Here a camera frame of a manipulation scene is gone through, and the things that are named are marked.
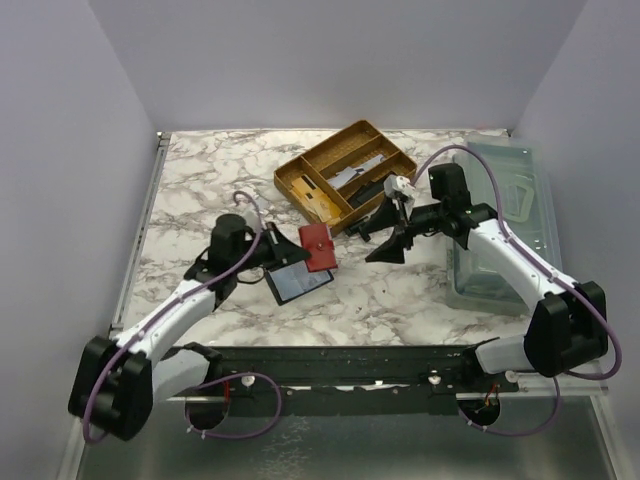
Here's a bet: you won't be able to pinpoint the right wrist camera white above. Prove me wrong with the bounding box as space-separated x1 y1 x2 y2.
383 174 415 202

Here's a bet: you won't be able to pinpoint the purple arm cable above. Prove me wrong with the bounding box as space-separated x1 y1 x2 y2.
82 191 284 445
412 144 624 437

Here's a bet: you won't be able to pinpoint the black cards in tray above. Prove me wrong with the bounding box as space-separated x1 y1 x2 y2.
346 171 397 210

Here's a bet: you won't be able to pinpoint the black T-shaped pipe fitting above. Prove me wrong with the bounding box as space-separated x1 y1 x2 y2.
344 217 371 242

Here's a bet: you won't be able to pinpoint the clear plastic storage box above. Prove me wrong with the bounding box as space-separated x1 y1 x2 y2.
446 134 562 316

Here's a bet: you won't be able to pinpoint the yellow cards in tray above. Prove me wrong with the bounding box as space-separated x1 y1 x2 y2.
291 175 342 226

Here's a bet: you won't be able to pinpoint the brown woven organizer tray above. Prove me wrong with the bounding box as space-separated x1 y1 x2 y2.
274 120 417 235

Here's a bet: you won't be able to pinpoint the red leather card holder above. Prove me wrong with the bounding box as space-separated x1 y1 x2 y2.
298 223 338 273

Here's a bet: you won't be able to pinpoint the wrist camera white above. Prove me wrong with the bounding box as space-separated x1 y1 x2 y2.
383 174 415 202
241 207 263 232

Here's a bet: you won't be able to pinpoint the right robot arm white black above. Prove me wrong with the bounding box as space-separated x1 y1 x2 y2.
361 164 608 377

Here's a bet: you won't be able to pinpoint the black leather card holder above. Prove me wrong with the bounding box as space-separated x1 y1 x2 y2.
265 261 334 306

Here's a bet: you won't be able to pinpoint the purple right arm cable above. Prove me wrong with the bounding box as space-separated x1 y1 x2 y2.
412 144 624 437

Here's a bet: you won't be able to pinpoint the grey cards in tray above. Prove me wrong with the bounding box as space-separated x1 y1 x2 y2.
327 154 387 188

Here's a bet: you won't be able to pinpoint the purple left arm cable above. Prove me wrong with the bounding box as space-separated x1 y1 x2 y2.
82 191 284 445

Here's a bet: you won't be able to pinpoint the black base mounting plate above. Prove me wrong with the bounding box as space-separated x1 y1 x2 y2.
191 345 519 417

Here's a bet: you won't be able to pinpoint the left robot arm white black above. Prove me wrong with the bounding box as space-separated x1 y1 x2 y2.
68 214 311 444

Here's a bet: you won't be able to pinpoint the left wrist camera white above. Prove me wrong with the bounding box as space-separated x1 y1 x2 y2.
241 207 263 232

